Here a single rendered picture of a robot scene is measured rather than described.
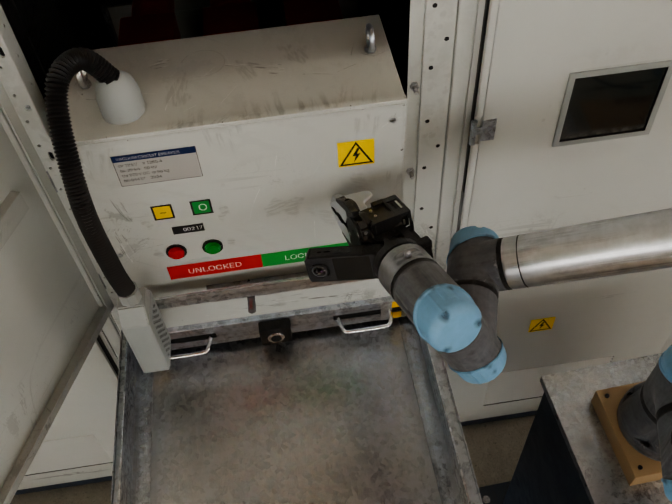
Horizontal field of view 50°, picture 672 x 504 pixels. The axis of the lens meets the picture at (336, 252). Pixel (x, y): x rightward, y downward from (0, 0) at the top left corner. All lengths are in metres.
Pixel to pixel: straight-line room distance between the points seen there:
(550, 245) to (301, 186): 0.38
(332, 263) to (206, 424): 0.48
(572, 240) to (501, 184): 0.42
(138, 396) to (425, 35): 0.83
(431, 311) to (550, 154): 0.58
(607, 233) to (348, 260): 0.34
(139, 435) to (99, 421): 0.58
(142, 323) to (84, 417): 0.78
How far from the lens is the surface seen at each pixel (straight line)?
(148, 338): 1.21
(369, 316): 1.39
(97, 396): 1.84
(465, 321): 0.87
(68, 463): 2.18
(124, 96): 1.04
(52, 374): 1.47
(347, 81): 1.07
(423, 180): 1.34
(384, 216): 1.01
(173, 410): 1.39
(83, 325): 1.53
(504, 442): 2.27
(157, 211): 1.14
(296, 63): 1.11
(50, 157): 1.27
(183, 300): 1.25
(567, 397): 1.50
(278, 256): 1.23
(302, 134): 1.04
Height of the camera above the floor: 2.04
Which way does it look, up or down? 51 degrees down
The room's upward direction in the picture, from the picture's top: 4 degrees counter-clockwise
